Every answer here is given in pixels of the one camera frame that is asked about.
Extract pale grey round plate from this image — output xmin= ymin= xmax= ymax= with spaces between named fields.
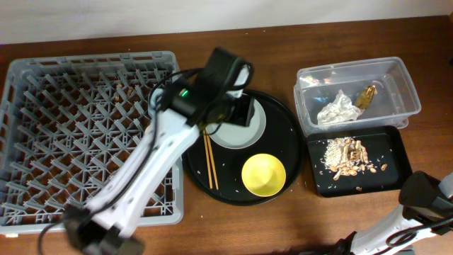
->
xmin=206 ymin=100 xmax=267 ymax=149

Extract wooden chopstick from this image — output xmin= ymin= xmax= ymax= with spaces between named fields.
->
xmin=202 ymin=130 xmax=213 ymax=189
xmin=205 ymin=131 xmax=219 ymax=190

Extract yellow bowl with food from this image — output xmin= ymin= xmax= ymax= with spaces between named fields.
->
xmin=241 ymin=154 xmax=287 ymax=197

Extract white napkin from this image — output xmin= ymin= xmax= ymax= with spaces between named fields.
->
xmin=317 ymin=90 xmax=364 ymax=125

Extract gold foil wrapper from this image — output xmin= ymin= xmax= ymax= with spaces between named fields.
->
xmin=355 ymin=85 xmax=377 ymax=111

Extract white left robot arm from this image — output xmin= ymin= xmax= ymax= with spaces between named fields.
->
xmin=59 ymin=47 xmax=254 ymax=255

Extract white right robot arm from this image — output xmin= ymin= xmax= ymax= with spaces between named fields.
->
xmin=330 ymin=171 xmax=452 ymax=255

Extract grey dishwasher rack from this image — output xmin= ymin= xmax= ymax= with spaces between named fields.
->
xmin=1 ymin=51 xmax=178 ymax=236

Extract round black tray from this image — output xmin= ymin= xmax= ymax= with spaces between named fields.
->
xmin=183 ymin=90 xmax=305 ymax=206

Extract pile of food scraps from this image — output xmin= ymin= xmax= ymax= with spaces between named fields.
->
xmin=319 ymin=137 xmax=388 ymax=190

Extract clear plastic bin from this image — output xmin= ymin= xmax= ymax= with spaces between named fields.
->
xmin=294 ymin=57 xmax=421 ymax=137

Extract black rectangular tray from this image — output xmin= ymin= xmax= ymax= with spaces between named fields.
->
xmin=307 ymin=126 xmax=413 ymax=198

